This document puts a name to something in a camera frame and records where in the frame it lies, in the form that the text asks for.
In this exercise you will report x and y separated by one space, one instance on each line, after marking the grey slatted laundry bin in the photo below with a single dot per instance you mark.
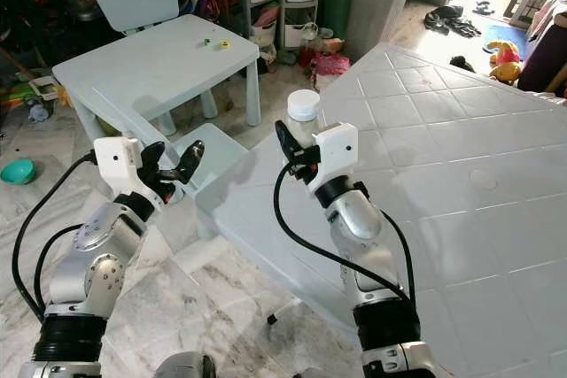
376 15

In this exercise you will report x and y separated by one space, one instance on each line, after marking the yellow plush toy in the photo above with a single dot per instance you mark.
507 66

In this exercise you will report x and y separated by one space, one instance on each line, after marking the blue floor mat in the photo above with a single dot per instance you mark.
500 34

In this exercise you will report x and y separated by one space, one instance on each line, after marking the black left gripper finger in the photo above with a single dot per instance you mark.
190 161
153 158

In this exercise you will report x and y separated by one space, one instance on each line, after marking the white framed toy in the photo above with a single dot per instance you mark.
41 86

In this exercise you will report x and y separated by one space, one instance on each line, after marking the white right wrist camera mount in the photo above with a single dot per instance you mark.
337 150

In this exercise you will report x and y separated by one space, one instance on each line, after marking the teal bowl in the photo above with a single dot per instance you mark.
18 173

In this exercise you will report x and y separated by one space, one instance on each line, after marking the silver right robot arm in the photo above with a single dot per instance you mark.
354 223

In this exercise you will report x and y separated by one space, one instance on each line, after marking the black footwear heap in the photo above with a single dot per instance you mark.
447 19

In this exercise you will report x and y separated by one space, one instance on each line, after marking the metal shelf rack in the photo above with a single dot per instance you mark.
279 11

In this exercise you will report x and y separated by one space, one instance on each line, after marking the light blue child chair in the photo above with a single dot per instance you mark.
137 2

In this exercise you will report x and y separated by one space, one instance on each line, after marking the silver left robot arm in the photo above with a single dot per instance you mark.
93 263

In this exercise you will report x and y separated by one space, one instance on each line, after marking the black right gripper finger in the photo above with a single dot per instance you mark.
288 143

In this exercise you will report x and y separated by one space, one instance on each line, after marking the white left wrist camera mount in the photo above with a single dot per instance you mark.
117 165

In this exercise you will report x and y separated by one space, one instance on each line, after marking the grey robot leg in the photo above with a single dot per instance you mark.
184 367

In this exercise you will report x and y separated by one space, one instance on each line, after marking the grey round toy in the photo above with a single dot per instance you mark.
39 112

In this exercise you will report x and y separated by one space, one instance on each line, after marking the small light blue table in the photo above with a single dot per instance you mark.
151 64

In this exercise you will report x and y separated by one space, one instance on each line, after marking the pink bag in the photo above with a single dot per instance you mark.
330 64

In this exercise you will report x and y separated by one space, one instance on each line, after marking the purple cloth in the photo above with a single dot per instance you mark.
545 59

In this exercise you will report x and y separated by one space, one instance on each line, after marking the light blue stool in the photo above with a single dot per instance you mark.
221 152

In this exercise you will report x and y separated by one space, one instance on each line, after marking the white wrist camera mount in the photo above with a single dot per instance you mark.
337 150
117 165

